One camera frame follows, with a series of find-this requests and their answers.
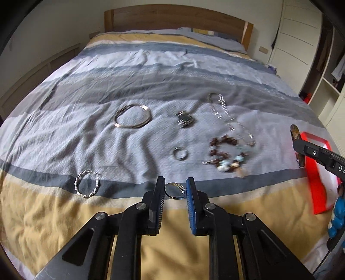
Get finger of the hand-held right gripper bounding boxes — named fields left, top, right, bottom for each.
left=292, top=138, right=345, bottom=184

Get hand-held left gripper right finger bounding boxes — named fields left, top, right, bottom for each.
left=186, top=177, right=316, bottom=280

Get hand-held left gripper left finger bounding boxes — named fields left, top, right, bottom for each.
left=34, top=176, right=166, bottom=280

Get round metal pendant ring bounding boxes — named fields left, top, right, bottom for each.
left=165, top=182, right=187, bottom=200

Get red jewelry box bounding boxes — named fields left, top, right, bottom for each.
left=299, top=131, right=340, bottom=215

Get tortoiseshell bangle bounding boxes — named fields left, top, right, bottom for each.
left=290, top=124, right=306, bottom=169

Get brown beaded bracelet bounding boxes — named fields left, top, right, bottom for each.
left=203, top=136, right=255, bottom=179

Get small silver ring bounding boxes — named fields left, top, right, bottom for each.
left=173, top=147, right=189, bottom=161

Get twisted silver bracelet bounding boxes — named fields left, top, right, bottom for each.
left=74, top=170, right=100, bottom=199

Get thin silver bangle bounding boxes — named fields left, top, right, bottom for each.
left=114, top=104, right=152, bottom=129

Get silver chain necklace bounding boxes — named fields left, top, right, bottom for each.
left=207, top=93, right=256, bottom=147

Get striped duvet bed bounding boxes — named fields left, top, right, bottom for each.
left=0, top=28, right=340, bottom=280

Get hanging striped shirt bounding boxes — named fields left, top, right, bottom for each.
left=331, top=55, right=345, bottom=88

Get hanging brown coat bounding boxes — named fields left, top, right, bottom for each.
left=315, top=30, right=334, bottom=74

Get white wardrobe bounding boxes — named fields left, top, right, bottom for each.
left=266, top=0, right=345, bottom=128

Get grey blue pillow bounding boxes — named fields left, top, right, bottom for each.
left=176, top=26, right=248, bottom=53

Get wooden headboard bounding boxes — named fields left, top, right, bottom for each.
left=104, top=8, right=254, bottom=51

